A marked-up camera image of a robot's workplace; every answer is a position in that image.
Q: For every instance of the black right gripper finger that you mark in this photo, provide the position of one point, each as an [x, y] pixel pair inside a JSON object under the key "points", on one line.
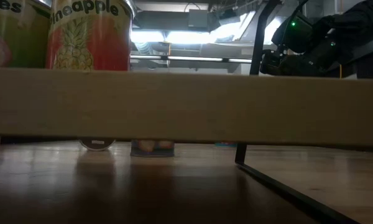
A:
{"points": [[270, 63]]}

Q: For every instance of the blue peaches label can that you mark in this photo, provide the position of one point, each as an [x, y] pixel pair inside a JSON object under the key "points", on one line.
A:
{"points": [[152, 151]]}

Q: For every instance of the green Oranges label can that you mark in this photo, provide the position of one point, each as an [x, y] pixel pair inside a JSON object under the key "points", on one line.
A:
{"points": [[21, 40]]}

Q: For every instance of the tall blue Cherries can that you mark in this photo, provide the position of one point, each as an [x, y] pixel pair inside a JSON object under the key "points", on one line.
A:
{"points": [[225, 145]]}

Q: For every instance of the teal Tomatoes label can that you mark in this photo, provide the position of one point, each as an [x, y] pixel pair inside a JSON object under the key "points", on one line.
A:
{"points": [[96, 146]]}

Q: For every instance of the wooden shelf with black frame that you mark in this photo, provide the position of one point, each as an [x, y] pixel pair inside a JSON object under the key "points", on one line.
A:
{"points": [[186, 105]]}

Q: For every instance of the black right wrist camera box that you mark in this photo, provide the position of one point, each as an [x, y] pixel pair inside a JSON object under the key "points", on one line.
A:
{"points": [[293, 34]]}

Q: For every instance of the red Pineapple label can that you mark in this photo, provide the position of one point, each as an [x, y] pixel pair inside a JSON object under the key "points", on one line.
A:
{"points": [[90, 40]]}

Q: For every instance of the long light bar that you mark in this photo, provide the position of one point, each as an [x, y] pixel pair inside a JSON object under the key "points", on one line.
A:
{"points": [[192, 58]]}

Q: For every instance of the grey wall box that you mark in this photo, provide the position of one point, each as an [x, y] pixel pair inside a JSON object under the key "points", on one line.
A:
{"points": [[198, 18]]}

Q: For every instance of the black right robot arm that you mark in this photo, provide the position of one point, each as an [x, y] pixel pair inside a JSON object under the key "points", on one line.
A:
{"points": [[360, 25]]}

